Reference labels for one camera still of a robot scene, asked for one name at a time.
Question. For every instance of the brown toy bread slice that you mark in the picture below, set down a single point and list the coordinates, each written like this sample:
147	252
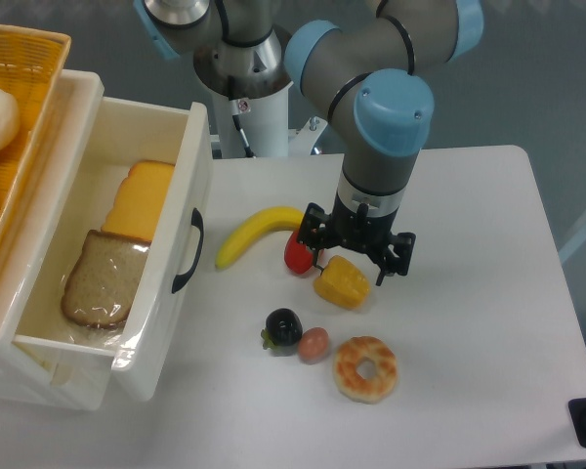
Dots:
102	285

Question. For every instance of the yellow woven basket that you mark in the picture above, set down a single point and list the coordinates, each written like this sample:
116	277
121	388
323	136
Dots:
31	62

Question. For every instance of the red toy bell pepper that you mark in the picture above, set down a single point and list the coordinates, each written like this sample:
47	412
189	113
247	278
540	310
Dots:
297	258

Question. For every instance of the toy bagel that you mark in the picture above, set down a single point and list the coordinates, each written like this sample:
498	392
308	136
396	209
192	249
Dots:
365	369

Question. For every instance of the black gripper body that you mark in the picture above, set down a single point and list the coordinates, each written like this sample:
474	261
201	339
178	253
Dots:
359	230

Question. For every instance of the white drawer cabinet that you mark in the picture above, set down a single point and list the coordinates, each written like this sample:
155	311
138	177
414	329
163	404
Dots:
34	219

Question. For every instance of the yellow toy bell pepper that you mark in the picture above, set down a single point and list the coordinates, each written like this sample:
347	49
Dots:
342	283

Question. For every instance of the white plastic drawer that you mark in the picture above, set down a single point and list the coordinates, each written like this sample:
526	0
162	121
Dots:
133	353

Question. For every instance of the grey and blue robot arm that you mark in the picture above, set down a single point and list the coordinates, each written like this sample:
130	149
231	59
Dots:
366	85

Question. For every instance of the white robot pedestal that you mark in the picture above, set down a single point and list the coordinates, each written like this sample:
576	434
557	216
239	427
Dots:
256	125

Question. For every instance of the brown toy egg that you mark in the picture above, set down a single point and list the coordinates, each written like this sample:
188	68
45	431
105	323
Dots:
313	345

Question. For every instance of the yellow toy banana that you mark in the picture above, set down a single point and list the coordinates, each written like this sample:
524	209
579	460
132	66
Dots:
261	223

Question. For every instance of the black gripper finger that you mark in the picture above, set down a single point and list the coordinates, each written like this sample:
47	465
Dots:
314	229
393	256

